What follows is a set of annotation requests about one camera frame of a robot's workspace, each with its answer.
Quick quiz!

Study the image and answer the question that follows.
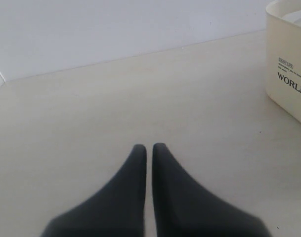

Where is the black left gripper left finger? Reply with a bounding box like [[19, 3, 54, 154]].
[[42, 144, 147, 237]]

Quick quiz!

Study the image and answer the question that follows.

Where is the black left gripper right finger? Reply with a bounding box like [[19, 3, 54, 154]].
[[152, 143, 271, 237]]

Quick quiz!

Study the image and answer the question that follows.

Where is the cream plastic bin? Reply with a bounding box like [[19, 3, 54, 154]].
[[265, 0, 301, 123]]

